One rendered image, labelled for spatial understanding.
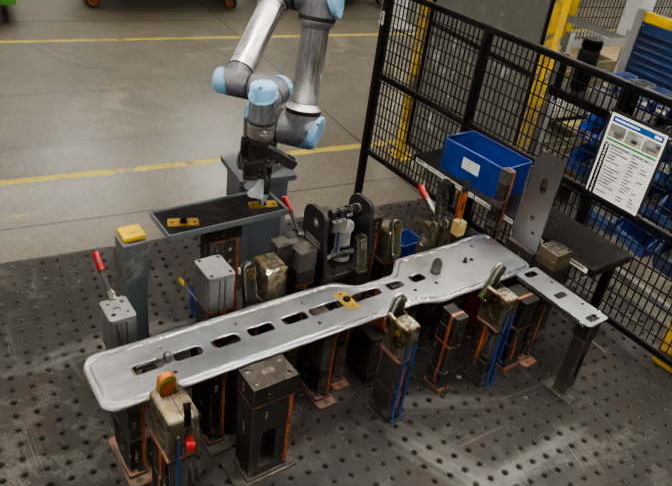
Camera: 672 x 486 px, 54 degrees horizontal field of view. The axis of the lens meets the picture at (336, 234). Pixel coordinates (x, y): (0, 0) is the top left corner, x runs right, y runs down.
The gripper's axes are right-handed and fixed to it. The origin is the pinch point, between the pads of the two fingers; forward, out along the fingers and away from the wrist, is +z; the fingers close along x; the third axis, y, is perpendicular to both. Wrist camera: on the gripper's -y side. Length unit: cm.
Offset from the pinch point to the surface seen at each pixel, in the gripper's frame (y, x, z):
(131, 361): 41, 41, 18
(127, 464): 44, 49, 45
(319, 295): -11.4, 25.0, 17.8
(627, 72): -228, -110, -1
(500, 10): -187, -180, -13
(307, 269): -10.8, 14.5, 16.1
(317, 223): -14.2, 9.3, 3.7
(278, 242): -2.3, 11.2, 8.0
